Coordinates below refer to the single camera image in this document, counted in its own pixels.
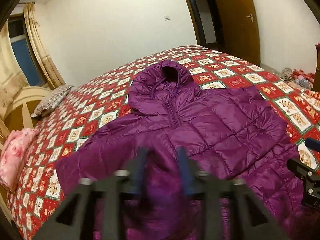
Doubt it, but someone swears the pile of crumpled clothes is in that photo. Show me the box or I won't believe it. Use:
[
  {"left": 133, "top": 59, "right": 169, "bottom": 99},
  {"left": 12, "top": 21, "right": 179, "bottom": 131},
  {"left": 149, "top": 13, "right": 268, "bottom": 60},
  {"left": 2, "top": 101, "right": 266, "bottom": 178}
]
[{"left": 278, "top": 67, "right": 317, "bottom": 91}]

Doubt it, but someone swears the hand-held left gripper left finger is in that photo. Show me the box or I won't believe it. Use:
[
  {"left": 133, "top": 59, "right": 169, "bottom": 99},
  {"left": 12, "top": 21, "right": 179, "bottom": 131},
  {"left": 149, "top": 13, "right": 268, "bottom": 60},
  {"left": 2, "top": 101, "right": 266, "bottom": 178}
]
[{"left": 32, "top": 146, "right": 155, "bottom": 240}]

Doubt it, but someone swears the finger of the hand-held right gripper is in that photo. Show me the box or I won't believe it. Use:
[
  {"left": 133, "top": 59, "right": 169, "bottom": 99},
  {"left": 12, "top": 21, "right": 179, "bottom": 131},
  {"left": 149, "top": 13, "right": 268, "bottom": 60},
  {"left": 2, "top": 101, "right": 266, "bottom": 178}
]
[
  {"left": 304, "top": 137, "right": 320, "bottom": 153},
  {"left": 287, "top": 158, "right": 320, "bottom": 183}
]

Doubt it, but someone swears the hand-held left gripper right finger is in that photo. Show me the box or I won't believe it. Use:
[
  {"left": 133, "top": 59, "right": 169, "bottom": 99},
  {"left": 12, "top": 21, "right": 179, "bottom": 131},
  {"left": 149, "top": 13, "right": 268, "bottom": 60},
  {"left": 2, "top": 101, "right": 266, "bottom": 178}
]
[{"left": 175, "top": 146, "right": 283, "bottom": 240}]

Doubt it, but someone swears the purple hooded puffer jacket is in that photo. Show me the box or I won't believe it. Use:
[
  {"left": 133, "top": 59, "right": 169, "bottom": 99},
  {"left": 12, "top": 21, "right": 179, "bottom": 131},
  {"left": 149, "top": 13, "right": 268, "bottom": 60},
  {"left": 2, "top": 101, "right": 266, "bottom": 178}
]
[{"left": 55, "top": 60, "right": 315, "bottom": 240}]

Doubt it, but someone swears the pink floral folded blanket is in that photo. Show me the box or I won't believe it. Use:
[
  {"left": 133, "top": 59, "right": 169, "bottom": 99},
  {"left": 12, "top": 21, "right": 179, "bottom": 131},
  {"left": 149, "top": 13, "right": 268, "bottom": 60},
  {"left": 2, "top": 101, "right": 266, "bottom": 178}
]
[{"left": 0, "top": 128, "right": 40, "bottom": 193}]

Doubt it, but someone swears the window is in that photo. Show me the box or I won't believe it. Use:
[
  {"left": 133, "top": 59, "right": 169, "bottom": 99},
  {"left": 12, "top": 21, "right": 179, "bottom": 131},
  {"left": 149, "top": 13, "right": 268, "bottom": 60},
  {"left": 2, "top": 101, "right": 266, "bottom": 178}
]
[{"left": 7, "top": 17, "right": 48, "bottom": 87}]

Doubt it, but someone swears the striped grey pillow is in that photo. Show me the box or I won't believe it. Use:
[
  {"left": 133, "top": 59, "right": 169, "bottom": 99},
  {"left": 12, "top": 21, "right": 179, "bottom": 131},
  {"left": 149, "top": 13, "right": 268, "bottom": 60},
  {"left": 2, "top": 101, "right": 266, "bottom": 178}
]
[{"left": 30, "top": 84, "right": 75, "bottom": 117}]

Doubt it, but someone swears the cream wooden headboard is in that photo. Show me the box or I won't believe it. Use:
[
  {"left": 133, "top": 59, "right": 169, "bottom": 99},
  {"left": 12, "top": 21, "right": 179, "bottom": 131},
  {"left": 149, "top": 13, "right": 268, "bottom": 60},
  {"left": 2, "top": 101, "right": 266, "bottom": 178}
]
[{"left": 0, "top": 86, "right": 54, "bottom": 147}]

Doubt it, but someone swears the wooden door frame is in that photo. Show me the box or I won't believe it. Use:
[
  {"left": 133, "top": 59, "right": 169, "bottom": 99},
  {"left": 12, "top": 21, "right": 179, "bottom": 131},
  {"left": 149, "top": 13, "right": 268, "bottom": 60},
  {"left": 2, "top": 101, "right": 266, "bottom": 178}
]
[{"left": 178, "top": 0, "right": 225, "bottom": 47}]

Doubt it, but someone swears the red printed patchwork bedspread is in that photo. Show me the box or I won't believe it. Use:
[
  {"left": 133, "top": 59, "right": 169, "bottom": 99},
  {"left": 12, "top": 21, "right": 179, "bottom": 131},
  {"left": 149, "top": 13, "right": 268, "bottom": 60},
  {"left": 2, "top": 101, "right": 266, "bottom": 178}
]
[{"left": 5, "top": 44, "right": 320, "bottom": 240}]

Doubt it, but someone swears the brown wooden door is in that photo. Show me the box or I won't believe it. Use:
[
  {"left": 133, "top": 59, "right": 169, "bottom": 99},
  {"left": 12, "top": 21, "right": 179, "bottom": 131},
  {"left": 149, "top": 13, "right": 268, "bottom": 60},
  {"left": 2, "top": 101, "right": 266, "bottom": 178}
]
[{"left": 210, "top": 0, "right": 262, "bottom": 67}]

